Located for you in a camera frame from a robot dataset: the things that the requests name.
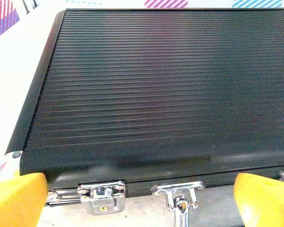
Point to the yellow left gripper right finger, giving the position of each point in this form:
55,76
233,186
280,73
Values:
267,203

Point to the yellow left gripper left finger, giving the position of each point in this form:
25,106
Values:
16,201

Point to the black ribbed case chrome latches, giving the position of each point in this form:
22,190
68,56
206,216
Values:
156,94

